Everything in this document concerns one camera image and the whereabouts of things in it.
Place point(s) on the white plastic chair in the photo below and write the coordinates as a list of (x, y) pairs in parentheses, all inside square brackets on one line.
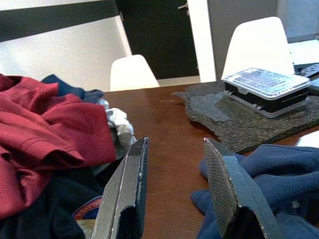
[(132, 72), (256, 44)]

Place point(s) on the dark grey felt mat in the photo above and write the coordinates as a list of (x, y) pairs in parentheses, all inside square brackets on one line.
[(249, 129)]

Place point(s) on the navy printed t-shirt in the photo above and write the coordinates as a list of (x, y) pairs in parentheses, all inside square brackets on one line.
[(279, 179)]

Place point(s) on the black door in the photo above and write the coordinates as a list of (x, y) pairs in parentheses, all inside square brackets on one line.
[(159, 37)]

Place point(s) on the grey white cloth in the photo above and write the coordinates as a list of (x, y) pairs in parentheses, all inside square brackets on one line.
[(119, 119)]

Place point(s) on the navy blue garment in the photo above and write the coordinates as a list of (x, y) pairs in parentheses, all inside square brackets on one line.
[(72, 90)]

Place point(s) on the white paper sheet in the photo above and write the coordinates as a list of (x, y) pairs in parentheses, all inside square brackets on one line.
[(310, 139)]

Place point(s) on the clear lid parts case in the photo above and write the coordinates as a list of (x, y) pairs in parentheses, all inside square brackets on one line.
[(264, 82)]

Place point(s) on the black shirt with emblem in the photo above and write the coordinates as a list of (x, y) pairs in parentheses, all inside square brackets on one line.
[(45, 204)]

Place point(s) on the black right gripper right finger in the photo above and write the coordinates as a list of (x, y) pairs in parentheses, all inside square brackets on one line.
[(231, 194)]

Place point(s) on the red shirt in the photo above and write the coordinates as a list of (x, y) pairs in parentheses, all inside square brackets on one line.
[(49, 119)]

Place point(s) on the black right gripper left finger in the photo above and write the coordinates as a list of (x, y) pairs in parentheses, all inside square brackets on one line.
[(119, 199)]

